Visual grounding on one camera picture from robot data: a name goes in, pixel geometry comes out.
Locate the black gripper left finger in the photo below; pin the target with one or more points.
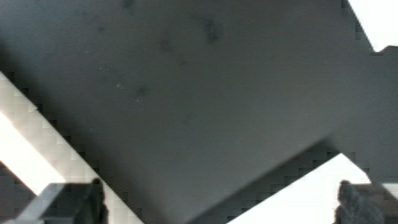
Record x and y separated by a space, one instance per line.
69 204

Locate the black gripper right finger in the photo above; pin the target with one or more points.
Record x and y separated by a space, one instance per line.
367 204

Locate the white foam border wall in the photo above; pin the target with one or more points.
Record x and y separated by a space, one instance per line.
37 154

